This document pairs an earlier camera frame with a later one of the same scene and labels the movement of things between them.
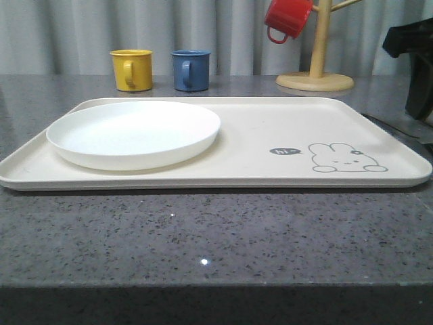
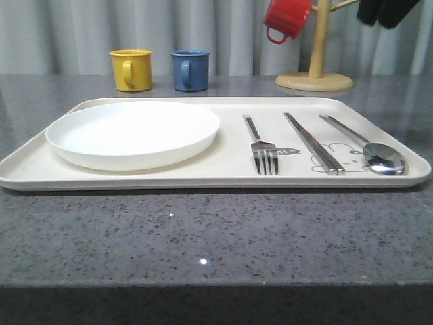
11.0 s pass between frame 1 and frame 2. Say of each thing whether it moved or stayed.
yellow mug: stayed
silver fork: moved
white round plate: stayed
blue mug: stayed
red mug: stayed
